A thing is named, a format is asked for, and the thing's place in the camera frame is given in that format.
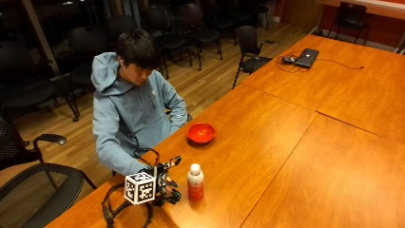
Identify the red bowl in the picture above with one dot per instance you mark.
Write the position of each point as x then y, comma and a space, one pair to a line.
201, 133

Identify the white marker cube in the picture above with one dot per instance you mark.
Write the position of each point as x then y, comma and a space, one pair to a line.
140, 188

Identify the person in blue hoodie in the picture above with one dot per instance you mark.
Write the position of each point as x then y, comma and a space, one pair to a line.
127, 114

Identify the white counter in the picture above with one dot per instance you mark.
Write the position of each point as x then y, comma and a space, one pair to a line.
371, 7

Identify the black perforated-back armchair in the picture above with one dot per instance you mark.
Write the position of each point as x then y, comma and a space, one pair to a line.
16, 148

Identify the black mesh chair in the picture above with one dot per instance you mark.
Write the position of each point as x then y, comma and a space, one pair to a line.
51, 190

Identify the black power adapter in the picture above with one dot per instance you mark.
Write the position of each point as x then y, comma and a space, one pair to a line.
288, 60

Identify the black armless chair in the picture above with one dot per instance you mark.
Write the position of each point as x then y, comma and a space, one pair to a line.
351, 17

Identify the orange bottle with white cap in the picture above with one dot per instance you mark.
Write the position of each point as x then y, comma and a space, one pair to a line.
195, 183

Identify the black armchair with padded seat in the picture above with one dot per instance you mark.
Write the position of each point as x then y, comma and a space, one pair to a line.
249, 50

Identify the black laptop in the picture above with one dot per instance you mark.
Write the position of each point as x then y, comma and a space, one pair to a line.
307, 57

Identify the row of black chairs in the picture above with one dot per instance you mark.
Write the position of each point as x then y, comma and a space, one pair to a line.
84, 44

